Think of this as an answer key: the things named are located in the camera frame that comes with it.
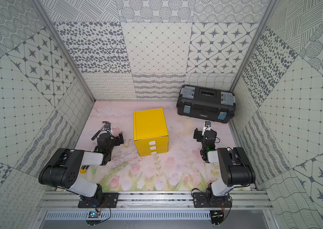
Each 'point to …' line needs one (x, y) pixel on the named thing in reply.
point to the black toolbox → (207, 103)
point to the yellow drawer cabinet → (150, 132)
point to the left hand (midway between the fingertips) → (113, 132)
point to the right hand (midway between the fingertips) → (204, 130)
